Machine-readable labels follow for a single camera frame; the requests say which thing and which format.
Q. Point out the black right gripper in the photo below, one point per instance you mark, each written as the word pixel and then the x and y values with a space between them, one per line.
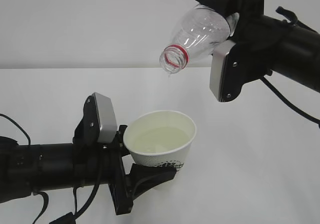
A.
pixel 255 39

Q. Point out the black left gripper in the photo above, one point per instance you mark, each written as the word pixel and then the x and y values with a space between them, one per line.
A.
pixel 103 161

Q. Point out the clear red-label water bottle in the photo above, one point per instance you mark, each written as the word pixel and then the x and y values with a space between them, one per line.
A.
pixel 195 36

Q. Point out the white paper coffee cup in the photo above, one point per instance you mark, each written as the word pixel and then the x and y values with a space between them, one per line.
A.
pixel 160 139

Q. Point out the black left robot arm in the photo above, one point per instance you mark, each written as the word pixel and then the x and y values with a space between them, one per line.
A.
pixel 35 169

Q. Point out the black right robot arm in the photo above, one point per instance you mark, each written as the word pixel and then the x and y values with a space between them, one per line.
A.
pixel 297 55

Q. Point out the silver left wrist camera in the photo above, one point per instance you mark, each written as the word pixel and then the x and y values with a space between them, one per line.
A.
pixel 106 118

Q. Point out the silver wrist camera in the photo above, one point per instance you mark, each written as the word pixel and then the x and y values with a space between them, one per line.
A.
pixel 106 118
pixel 219 57

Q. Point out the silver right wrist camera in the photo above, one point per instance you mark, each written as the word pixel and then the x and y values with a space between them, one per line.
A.
pixel 219 57

